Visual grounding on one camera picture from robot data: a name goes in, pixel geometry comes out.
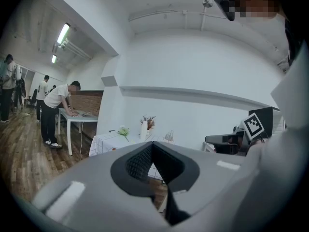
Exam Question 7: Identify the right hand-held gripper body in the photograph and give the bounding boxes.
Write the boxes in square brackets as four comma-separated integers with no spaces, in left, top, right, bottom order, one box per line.
[226,112,266,157]

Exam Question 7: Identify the orange dried plant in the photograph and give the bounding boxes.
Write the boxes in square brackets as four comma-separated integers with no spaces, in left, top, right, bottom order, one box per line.
[140,115,156,131]

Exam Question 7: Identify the white grid-cloth table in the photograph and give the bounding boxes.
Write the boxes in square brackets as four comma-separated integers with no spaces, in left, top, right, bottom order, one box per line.
[88,131,176,181]

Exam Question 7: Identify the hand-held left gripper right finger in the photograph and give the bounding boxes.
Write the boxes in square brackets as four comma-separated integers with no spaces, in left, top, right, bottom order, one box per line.
[151,141,260,232]

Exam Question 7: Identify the person's head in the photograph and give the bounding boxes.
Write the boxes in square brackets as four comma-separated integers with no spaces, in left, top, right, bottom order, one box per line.
[226,0,282,19]

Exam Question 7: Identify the white desk grey top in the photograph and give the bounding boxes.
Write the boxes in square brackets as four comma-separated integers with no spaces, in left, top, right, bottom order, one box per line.
[57,107,99,156]

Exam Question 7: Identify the long ceiling light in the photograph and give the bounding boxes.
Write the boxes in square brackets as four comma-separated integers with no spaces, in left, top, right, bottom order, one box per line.
[56,22,71,45]

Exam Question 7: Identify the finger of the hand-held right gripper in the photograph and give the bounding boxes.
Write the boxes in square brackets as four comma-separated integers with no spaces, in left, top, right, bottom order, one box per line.
[205,133,229,145]

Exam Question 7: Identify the wooden tool holder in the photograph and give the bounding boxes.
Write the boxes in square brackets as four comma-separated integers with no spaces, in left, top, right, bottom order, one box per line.
[162,130,175,145]

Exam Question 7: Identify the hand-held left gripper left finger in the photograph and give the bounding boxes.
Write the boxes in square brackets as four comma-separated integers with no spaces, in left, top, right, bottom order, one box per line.
[32,141,169,232]

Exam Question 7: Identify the green white artificial flowers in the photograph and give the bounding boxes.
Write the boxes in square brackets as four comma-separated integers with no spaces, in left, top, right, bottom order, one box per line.
[117,126,131,143]

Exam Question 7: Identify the black head camera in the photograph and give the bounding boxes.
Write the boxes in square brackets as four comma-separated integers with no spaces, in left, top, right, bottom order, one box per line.
[213,0,236,22]

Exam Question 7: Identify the black office chair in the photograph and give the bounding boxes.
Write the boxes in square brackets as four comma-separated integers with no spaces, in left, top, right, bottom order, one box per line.
[26,88,38,109]

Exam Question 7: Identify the white twisted vase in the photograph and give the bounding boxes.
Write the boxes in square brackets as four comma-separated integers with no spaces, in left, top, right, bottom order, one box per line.
[140,120,149,141]

